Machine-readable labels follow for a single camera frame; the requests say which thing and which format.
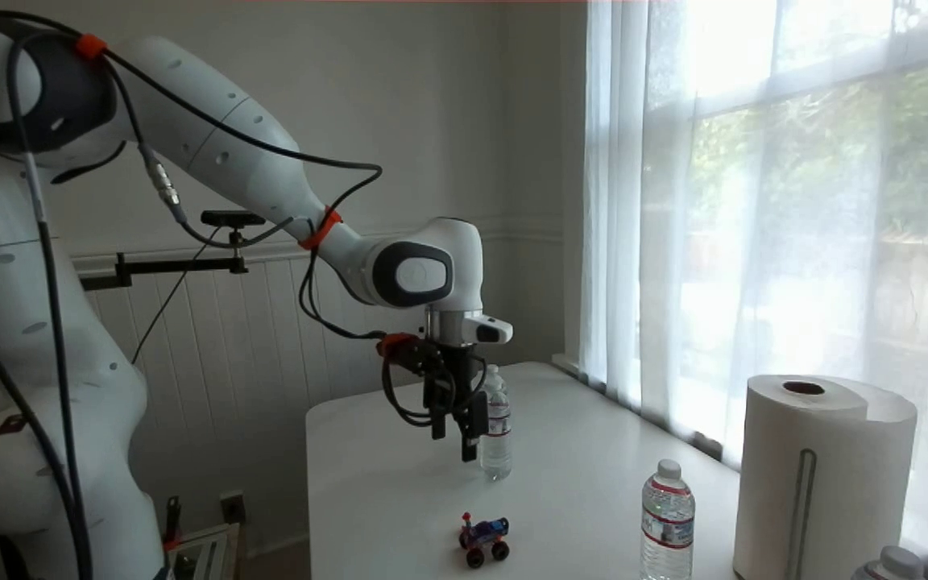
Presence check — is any red and blue toy truck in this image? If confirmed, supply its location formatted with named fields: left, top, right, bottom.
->
left=456, top=512, right=515, bottom=572

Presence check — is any orange cable strap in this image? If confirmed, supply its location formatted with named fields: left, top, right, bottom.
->
left=300, top=207, right=347, bottom=259
left=72, top=29, right=108, bottom=64

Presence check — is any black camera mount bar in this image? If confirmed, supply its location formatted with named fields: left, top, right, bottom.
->
left=74, top=207, right=269, bottom=293

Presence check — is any white paper towel roll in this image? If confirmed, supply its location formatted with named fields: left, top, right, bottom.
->
left=732, top=372, right=921, bottom=580

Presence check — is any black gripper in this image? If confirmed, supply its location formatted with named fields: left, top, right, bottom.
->
left=416, top=340, right=489, bottom=467

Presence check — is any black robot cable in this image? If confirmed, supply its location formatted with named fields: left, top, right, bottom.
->
left=87, top=41, right=424, bottom=428

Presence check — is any thick black base cable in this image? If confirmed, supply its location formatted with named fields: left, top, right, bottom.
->
left=0, top=9, right=97, bottom=580

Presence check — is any white framed window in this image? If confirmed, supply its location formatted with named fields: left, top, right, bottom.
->
left=687, top=0, right=928, bottom=527

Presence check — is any red cable connector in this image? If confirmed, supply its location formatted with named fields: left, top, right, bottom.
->
left=375, top=333, right=423, bottom=360

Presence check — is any metal paper towel holder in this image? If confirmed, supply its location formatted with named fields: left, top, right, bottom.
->
left=788, top=446, right=820, bottom=580

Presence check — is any white sheer curtain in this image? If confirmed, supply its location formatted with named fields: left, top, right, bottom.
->
left=576, top=0, right=928, bottom=569

